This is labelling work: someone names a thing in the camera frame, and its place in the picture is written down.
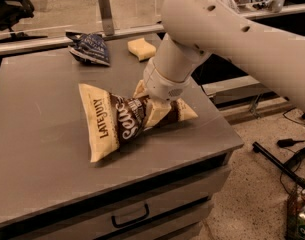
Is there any black office chair left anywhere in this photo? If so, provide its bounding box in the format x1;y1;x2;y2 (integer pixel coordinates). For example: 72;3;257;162
0;0;39;43

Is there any black floor stand bar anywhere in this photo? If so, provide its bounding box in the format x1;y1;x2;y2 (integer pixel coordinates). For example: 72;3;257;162
252;142;305;189

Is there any grey drawer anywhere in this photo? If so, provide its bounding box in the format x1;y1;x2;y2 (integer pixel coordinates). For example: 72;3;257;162
95;198;214;240
35;166;230;240

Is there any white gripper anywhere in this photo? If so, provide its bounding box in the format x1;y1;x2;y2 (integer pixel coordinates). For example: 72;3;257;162
133;58;190;128

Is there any brown Late July chip bag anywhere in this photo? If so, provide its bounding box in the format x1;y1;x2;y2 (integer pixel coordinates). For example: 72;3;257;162
79;84;198;163

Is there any grey upper drawer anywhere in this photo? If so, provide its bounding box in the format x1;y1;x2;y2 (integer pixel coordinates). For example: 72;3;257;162
35;166;230;240

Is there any yellow sponge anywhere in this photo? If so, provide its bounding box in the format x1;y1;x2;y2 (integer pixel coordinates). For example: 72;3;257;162
127;38;156;61

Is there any grey metal side shelf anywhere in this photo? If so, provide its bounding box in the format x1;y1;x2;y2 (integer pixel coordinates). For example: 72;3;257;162
203;76;270;104

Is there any left metal bracket post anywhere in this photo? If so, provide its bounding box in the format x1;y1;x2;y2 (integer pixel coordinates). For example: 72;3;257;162
98;0;114;36

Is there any blue chip bag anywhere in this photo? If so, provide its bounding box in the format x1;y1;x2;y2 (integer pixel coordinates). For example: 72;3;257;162
66;32;110;66

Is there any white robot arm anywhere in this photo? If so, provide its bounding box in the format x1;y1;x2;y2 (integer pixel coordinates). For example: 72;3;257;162
136;0;305;127

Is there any black drawer handle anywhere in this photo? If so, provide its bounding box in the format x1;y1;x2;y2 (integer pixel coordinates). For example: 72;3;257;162
111;203;150;229

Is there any grey lower drawer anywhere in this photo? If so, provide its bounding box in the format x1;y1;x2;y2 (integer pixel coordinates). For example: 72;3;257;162
95;198;214;240

